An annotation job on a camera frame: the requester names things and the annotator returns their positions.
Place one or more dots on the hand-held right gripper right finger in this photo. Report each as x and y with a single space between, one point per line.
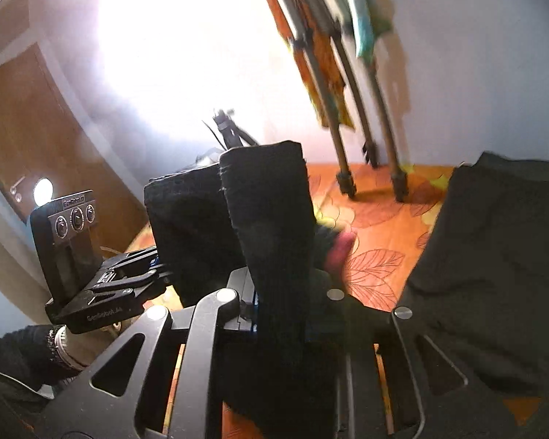
361 320

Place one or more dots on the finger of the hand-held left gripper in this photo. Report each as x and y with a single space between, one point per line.
132 283
132 257

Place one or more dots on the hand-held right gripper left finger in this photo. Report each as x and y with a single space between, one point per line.
240 292

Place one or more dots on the black pants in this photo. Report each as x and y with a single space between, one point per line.
274 219
498 256

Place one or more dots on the person's left forearm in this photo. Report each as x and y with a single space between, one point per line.
18 352

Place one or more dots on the person's left hand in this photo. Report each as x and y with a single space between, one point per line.
100 345

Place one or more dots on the orange floral bedsheet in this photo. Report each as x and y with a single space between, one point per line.
379 238

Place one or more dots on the wooden door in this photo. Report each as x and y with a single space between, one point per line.
27 123

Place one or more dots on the large grey tripod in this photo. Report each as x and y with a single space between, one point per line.
345 178

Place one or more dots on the small black tripod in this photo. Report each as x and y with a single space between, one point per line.
224 130

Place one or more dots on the yellow floral hanging cloth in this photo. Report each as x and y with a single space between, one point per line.
320 82

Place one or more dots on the teal hanging cloth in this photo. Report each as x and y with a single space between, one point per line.
363 32

